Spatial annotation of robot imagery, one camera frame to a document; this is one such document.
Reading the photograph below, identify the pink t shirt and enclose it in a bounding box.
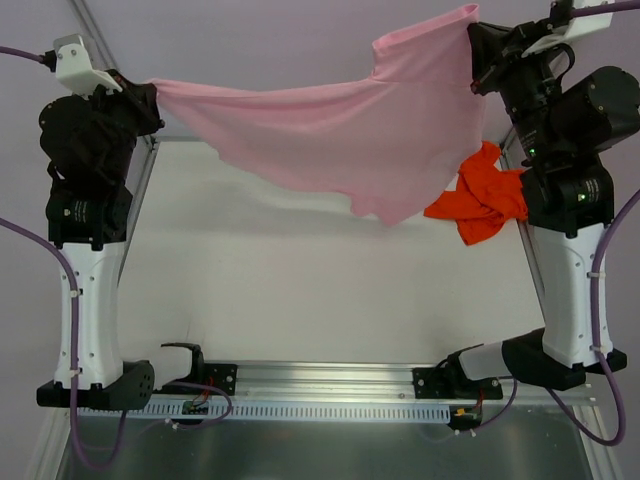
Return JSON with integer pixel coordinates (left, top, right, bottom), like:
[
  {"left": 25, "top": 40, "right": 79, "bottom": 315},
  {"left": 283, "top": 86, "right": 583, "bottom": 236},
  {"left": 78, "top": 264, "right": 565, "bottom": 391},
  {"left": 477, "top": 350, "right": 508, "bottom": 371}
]
[{"left": 155, "top": 4, "right": 485, "bottom": 226}]

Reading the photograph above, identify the white slotted cable duct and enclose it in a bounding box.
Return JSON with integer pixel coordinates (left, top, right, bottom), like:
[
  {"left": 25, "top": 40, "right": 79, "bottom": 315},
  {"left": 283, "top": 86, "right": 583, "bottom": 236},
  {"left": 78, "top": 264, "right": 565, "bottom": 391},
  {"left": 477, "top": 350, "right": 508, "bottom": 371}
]
[{"left": 74, "top": 399, "right": 452, "bottom": 422}]

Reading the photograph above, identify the orange t shirt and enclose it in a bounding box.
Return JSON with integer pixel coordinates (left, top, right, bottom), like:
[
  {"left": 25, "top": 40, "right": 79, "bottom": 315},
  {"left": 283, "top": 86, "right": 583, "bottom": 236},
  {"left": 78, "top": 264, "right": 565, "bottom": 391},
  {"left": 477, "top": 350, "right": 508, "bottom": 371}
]
[{"left": 423, "top": 141, "right": 528, "bottom": 246}]

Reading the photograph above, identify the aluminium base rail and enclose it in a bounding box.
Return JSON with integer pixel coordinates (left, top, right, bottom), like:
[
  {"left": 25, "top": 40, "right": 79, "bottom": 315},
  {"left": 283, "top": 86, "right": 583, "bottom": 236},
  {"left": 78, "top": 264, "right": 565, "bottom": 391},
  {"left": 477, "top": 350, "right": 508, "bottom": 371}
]
[{"left": 149, "top": 360, "right": 598, "bottom": 405}]

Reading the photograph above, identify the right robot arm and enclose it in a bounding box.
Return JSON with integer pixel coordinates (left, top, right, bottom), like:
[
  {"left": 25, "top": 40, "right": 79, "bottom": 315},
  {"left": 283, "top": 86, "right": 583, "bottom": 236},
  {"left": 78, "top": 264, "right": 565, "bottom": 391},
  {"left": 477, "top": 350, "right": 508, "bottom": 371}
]
[{"left": 433, "top": 22, "right": 639, "bottom": 397}]

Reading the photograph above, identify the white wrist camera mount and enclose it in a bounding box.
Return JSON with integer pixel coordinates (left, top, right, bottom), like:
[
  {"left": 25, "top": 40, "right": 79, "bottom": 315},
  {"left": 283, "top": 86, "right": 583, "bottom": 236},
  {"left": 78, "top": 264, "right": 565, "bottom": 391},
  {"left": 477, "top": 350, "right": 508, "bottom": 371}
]
[
  {"left": 522, "top": 0, "right": 615, "bottom": 57},
  {"left": 53, "top": 34, "right": 122, "bottom": 96}
]

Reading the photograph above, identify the aluminium frame post left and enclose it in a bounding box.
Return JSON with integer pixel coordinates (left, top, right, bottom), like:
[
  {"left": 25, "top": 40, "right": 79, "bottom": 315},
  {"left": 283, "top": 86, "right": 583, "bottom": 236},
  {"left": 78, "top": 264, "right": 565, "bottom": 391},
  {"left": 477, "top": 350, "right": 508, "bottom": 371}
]
[{"left": 69, "top": 0, "right": 161, "bottom": 151}]

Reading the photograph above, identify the aluminium frame post right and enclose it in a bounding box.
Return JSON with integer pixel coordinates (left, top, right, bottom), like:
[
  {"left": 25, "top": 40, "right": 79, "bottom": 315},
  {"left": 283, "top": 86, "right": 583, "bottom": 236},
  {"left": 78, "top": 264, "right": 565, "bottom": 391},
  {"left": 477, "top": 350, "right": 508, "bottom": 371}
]
[{"left": 499, "top": 127, "right": 518, "bottom": 156}]

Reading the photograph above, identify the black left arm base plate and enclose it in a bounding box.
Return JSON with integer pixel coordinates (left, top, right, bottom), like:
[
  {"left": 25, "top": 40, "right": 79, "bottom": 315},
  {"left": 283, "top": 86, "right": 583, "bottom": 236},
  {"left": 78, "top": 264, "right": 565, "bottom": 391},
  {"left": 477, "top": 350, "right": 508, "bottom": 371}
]
[{"left": 202, "top": 362, "right": 238, "bottom": 396}]

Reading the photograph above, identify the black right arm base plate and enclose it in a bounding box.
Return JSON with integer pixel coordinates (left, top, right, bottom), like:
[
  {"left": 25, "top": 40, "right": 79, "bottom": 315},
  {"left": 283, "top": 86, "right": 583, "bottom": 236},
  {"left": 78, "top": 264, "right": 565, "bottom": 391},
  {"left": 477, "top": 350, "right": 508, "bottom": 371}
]
[{"left": 411, "top": 365, "right": 503, "bottom": 400}]

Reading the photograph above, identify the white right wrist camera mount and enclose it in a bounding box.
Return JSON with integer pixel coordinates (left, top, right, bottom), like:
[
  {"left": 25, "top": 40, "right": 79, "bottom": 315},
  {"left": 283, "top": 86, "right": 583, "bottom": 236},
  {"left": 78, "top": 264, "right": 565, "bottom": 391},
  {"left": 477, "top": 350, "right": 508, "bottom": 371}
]
[{"left": 522, "top": 0, "right": 615, "bottom": 57}]

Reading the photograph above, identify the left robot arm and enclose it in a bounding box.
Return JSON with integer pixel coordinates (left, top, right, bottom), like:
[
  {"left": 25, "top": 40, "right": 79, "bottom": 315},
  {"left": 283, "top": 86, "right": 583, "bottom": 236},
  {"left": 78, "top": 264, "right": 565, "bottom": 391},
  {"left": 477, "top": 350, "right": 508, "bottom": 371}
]
[{"left": 36, "top": 69, "right": 206, "bottom": 411}]

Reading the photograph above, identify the aluminium frame post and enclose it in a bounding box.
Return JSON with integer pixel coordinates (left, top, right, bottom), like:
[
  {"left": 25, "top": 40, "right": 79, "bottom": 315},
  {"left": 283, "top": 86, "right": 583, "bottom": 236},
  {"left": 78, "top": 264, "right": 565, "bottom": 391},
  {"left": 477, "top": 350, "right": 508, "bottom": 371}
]
[
  {"left": 499, "top": 127, "right": 518, "bottom": 156},
  {"left": 69, "top": 0, "right": 161, "bottom": 151}
]

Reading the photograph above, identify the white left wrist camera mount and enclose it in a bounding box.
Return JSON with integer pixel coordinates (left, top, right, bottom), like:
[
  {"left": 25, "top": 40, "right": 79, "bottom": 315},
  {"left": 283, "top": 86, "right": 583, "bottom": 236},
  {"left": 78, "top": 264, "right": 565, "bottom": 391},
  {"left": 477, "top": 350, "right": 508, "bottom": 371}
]
[{"left": 53, "top": 34, "right": 122, "bottom": 96}]

